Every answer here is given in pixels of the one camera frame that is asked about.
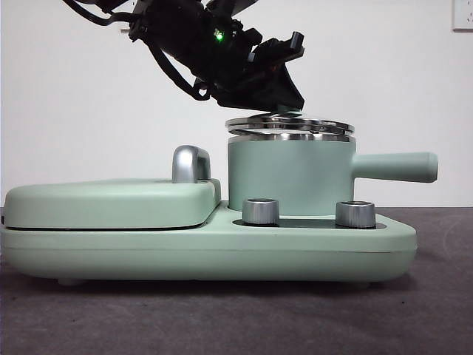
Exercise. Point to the green breakfast machine base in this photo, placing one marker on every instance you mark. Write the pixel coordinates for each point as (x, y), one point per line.
(221, 255)

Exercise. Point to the silver control knob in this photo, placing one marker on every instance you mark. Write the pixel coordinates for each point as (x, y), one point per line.
(355, 215)
(260, 212)

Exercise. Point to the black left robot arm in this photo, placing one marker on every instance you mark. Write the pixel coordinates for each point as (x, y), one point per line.
(184, 33)

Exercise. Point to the glass pot lid green knob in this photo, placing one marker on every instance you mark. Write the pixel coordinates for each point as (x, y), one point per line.
(295, 125)

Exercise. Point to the green griddle cover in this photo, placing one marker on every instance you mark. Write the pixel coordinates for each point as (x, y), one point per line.
(111, 203)

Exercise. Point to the white wall socket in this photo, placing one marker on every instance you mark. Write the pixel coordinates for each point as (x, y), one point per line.
(463, 15)

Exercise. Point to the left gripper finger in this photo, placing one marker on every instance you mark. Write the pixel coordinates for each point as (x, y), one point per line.
(284, 85)
(247, 96)

